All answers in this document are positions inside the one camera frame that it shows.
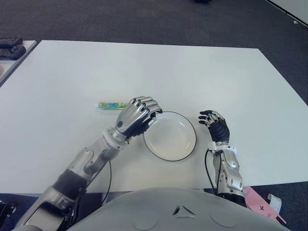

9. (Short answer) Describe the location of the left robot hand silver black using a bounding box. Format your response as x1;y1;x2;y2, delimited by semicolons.
115;95;162;140

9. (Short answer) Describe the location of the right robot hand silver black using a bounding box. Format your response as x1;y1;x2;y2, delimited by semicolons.
198;110;229;145

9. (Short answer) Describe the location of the green toothpaste tube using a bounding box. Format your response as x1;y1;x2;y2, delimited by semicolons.
94;102;128;110

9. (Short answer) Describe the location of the white plate black rim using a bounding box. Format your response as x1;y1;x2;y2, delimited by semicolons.
143;111;197;162

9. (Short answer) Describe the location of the grey robot torso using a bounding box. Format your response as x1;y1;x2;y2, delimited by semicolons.
66;187;289;231

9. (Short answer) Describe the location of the white paper strip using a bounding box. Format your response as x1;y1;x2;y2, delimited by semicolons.
267;193;282;214

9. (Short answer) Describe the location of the white side table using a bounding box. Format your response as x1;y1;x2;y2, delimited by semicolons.
0;39;37;87

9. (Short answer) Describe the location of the black game controller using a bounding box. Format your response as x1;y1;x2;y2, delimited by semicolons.
0;36;23;48
0;45;26;60

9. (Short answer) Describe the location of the black floor device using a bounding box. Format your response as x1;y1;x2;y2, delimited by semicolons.
0;201;17;219

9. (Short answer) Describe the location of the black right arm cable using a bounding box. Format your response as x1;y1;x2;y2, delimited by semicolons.
204;148;223;193

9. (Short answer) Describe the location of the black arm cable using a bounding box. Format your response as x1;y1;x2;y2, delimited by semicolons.
204;148;223;193
100;160;113;205

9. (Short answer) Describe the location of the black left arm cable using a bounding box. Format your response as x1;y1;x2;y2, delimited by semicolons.
100;160;113;205

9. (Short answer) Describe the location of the pink tag with strap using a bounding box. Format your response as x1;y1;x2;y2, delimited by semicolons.
242;186;287;223

